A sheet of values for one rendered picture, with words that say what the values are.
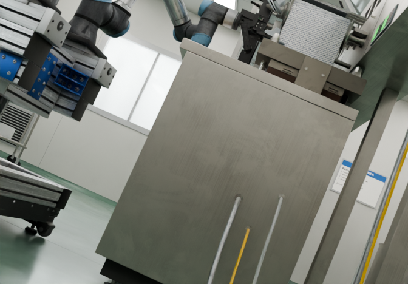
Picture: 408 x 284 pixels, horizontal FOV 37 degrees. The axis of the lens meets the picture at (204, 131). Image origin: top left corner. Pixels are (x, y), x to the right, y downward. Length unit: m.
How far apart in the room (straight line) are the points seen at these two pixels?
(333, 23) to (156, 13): 6.06
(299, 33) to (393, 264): 1.14
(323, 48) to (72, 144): 6.04
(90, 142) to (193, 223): 6.12
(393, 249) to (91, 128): 6.79
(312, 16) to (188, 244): 1.03
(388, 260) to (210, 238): 0.68
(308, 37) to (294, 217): 0.76
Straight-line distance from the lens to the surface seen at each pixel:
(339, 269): 8.04
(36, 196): 2.43
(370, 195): 8.11
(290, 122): 2.09
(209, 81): 2.10
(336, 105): 2.12
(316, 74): 2.18
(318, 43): 2.44
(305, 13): 2.47
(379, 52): 2.26
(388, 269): 1.60
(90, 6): 2.63
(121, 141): 8.03
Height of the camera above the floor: 0.36
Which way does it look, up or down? 7 degrees up
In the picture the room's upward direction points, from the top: 24 degrees clockwise
